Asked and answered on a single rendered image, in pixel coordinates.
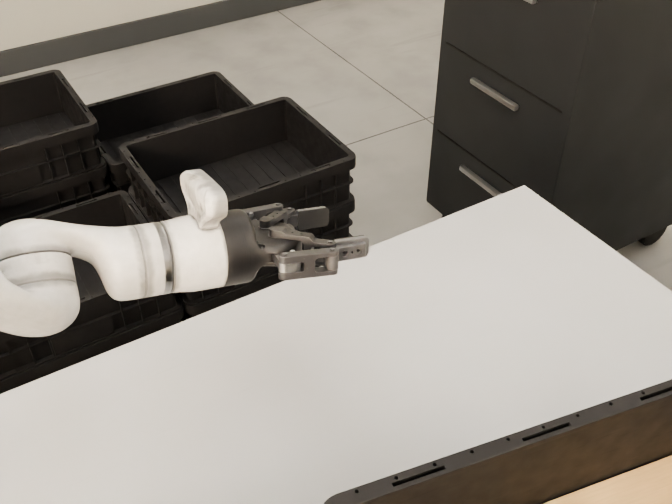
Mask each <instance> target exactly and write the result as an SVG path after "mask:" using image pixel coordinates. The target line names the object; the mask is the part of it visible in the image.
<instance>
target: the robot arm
mask: <svg viewBox="0 0 672 504"><path fill-rule="evenodd" d="M180 184H181V189H182V192H183V194H184V197H185V200H186V203H187V208H188V215H186V216H180V217H176V218H173V219H169V220H165V221H160V222H153V223H145V224H138V225H130V226H121V227H106V226H92V225H80V224H72V223H66V222H59V221H52V220H45V219H20V220H15V221H11V222H9V223H6V224H4V225H2V226H1V227H0V331H2V332H5V333H9V334H13V335H18V336H24V337H44V336H49V335H53V334H56V333H58V332H61V331H63V330H64V329H66V328H67V327H68V326H69V325H71V324H72V323H73V321H74V320H75V319H76V317H77V315H78V313H79V310H80V297H79V292H78V287H77V282H76V277H75V271H74V266H73V261H72V257H74V258H78V259H82V260H84V261H87V262H89V263H90V264H92V265H93V266H94V268H95V269H96V271H97V273H98V274H99V276H100V278H101V281H102V283H103V285H104V287H105V289H106V291H107V293H108V294H109V296H110V297H111V298H113V299H114V300H118V301H128V300H135V299H140V298H146V297H152V296H158V295H164V294H169V293H178V292H196V291H202V290H208V289H214V288H219V287H225V286H231V285H237V284H242V283H248V282H251V281H252V280H253V279H254V278H255V276H256V274H257V272H258V270H259V269H260V268H261V267H262V266H275V267H278V278H279V279H280V280H294V279H302V278H311V277H320V276H329V275H336V274H337V273H338V262H339V261H345V260H351V259H356V258H362V257H366V256H367V255H368V252H369V239H368V238H367V237H366V236H364V235H359V236H353V237H346V238H340V239H333V240H326V239H319V238H315V236H314V235H313V234H312V233H308V232H300V231H297V230H304V229H311V228H318V227H325V226H327V225H328V224H329V209H328V208H326V207H325V206H320V207H313V208H305V209H298V210H296V211H295V209H294V208H291V207H288V208H285V209H284V208H283V204H281V203H274V204H268V205H263V206H258V207H252V208H247V209H232V210H228V202H227V197H226V194H225V192H224V190H223V189H222V188H221V187H220V186H219V185H218V184H217V183H216V182H215V181H214V180H213V179H212V178H211V177H210V176H209V175H207V174H206V173H205V172H204V171H203V170H201V169H195V170H186V171H184V172H183V173H182V174H181V175H180ZM269 212H272V213H271V214H269V215H268V216H265V215H266V213H269ZM295 227H296V229H297V230H295ZM302 243H303V244H304V250H302ZM314 247H319V248H321V249H314ZM315 265H318V266H324V267H315Z"/></svg>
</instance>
